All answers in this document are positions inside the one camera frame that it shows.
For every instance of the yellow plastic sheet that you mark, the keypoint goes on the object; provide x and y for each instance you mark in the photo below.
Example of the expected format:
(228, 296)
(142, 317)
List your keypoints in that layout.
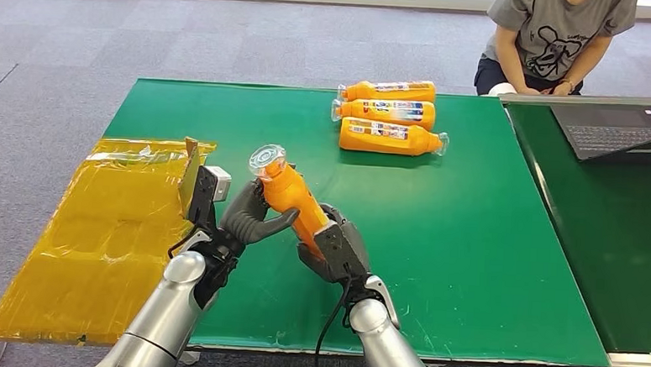
(94, 237)

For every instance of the dark grey laptop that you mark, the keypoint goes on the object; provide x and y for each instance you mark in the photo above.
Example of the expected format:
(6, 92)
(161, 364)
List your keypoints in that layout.
(612, 133)

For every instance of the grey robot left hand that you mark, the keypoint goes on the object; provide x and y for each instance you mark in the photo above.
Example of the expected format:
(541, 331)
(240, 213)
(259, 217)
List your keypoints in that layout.
(245, 220)

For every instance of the dark right wrist camera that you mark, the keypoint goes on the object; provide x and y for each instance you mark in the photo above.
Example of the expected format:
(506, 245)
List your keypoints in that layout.
(341, 252)

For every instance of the white round object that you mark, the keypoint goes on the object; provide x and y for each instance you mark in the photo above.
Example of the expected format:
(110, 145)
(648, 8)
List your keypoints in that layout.
(501, 90)

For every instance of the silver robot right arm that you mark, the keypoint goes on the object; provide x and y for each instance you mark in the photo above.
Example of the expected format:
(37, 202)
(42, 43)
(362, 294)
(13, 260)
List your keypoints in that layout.
(389, 353)

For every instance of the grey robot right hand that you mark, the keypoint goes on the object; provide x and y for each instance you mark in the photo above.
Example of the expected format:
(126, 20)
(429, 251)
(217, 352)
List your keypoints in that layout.
(313, 265)

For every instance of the green table mat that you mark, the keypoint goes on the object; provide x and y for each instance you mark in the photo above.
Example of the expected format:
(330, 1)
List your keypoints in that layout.
(440, 227)

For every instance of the orange bottle with clear cap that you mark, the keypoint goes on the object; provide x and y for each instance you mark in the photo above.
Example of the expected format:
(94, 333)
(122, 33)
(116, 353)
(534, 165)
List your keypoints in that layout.
(391, 90)
(385, 114)
(389, 139)
(291, 194)

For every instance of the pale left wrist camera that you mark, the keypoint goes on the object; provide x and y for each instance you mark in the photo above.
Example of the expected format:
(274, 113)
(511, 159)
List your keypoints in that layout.
(217, 182)

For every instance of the green table with metal frame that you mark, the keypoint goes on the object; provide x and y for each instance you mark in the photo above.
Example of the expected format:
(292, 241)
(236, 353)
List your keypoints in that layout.
(607, 230)

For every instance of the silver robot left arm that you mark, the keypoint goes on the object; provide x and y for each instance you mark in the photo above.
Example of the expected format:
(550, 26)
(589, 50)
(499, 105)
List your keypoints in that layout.
(162, 318)

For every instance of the person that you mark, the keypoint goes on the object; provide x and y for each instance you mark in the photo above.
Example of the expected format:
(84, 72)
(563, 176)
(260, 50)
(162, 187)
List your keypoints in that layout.
(551, 32)

